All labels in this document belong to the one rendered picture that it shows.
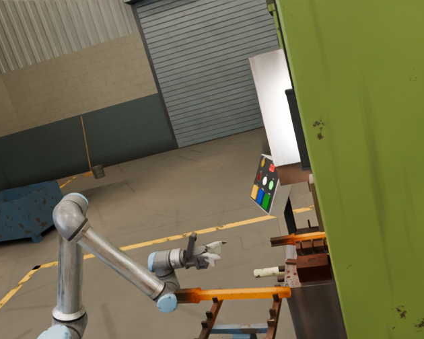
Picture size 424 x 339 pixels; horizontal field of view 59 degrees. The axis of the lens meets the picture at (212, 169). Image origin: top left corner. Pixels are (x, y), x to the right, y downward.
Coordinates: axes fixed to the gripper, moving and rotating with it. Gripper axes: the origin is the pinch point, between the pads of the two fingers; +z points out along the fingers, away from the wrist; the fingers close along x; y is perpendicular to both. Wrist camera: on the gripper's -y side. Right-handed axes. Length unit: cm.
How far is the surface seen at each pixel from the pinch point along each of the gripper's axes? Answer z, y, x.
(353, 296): 50, -5, 49
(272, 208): 19.9, 1.2, -37.7
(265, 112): 34, -57, 13
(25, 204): -369, 38, -287
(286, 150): 38, -42, 13
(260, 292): 22.0, -4.1, 41.1
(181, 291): -6.9, -5.2, 37.5
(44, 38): -536, -249, -725
